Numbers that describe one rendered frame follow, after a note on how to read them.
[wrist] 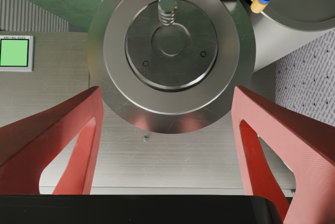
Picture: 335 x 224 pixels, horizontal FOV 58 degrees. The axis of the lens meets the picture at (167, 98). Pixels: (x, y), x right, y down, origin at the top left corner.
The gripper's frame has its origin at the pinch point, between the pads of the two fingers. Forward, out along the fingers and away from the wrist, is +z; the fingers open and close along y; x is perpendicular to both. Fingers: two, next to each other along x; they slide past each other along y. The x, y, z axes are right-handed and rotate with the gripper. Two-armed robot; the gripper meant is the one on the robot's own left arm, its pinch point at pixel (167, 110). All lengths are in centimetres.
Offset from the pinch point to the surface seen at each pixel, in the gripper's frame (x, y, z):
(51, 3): 105, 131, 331
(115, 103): 7.9, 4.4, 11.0
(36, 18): 121, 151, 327
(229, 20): 1.9, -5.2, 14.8
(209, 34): 2.4, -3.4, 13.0
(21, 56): 20, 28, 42
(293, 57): 13.1, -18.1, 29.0
